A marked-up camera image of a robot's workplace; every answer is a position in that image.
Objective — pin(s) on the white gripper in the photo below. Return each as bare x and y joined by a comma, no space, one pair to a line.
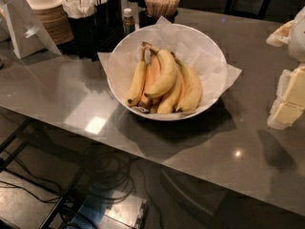
297,40

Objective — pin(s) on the yellow banana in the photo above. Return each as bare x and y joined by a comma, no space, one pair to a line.
138,81
187,89
170,98
167,76

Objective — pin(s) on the orange-tinted banana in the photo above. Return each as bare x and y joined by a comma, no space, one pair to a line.
153,72

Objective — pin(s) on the white bowl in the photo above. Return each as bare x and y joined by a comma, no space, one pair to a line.
165,116

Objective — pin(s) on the white paper liner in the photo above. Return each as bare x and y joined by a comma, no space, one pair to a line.
197,54

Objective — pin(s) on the black cup holding sticks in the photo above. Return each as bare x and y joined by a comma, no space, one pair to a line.
146,20

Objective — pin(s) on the small brown bottle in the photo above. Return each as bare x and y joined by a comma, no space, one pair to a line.
128,21

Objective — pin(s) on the black cup with packets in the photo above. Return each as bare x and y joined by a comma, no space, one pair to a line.
108,16

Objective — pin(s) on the black cup with napkins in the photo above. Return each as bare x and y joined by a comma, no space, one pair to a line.
81,17

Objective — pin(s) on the metal box on floor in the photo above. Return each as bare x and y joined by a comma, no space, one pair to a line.
109,210

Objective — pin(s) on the stack of brown bowls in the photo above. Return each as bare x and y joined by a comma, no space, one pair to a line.
56,24

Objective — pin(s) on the white paper bag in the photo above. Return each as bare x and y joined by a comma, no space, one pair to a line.
27,33

